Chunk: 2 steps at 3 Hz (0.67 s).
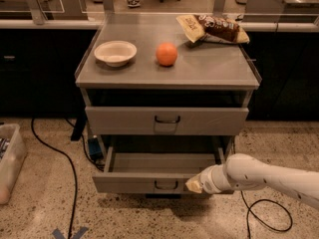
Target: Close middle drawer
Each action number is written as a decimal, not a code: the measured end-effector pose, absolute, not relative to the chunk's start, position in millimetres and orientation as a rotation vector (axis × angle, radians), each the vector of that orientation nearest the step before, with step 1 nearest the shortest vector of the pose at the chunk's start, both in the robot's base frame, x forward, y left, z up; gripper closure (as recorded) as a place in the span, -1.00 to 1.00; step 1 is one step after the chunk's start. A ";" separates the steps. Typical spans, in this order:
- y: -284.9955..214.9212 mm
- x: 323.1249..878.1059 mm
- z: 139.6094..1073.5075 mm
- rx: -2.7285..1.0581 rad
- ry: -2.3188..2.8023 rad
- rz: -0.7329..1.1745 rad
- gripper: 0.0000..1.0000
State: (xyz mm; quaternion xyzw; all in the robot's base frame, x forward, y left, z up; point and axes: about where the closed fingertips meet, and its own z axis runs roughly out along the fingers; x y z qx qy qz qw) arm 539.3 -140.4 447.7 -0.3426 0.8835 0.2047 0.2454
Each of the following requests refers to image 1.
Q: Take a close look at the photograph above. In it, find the grey drawer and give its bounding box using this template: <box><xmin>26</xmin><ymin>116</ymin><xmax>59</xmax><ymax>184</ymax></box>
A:
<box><xmin>93</xmin><ymin>147</ymin><xmax>225</xmax><ymax>194</ymax></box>
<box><xmin>86</xmin><ymin>107</ymin><xmax>248</xmax><ymax>135</ymax></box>

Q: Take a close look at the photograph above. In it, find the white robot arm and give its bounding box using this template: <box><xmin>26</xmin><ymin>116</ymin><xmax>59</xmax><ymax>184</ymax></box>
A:
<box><xmin>185</xmin><ymin>153</ymin><xmax>319</xmax><ymax>209</ymax></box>

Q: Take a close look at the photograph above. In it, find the grey drawer cabinet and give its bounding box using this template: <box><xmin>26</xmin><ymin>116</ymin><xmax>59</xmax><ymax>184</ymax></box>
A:
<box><xmin>76</xmin><ymin>13</ymin><xmax>259</xmax><ymax>151</ymax></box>

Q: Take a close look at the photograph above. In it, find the blue power box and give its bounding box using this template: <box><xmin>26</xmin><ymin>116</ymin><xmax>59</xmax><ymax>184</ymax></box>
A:
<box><xmin>88</xmin><ymin>137</ymin><xmax>103</xmax><ymax>160</ymax></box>

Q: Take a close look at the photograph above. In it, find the orange fruit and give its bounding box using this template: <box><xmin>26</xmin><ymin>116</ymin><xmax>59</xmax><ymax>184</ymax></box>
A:
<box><xmin>156</xmin><ymin>43</ymin><xmax>177</xmax><ymax>67</ymax></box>

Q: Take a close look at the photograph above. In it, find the white bowl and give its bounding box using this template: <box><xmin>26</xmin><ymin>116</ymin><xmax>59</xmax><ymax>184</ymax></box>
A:
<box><xmin>94</xmin><ymin>41</ymin><xmax>137</xmax><ymax>67</ymax></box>

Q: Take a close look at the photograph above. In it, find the brown chip bag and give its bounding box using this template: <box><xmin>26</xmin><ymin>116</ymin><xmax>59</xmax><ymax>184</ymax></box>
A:
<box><xmin>176</xmin><ymin>14</ymin><xmax>250</xmax><ymax>44</ymax></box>

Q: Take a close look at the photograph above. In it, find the clear plastic bin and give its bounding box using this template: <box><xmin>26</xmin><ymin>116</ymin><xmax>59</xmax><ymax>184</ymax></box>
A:
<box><xmin>0</xmin><ymin>123</ymin><xmax>27</xmax><ymax>204</ymax></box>

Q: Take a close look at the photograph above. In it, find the black floor cable right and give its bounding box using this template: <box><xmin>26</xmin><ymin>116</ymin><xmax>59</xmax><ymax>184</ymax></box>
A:
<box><xmin>231</xmin><ymin>139</ymin><xmax>294</xmax><ymax>239</ymax></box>

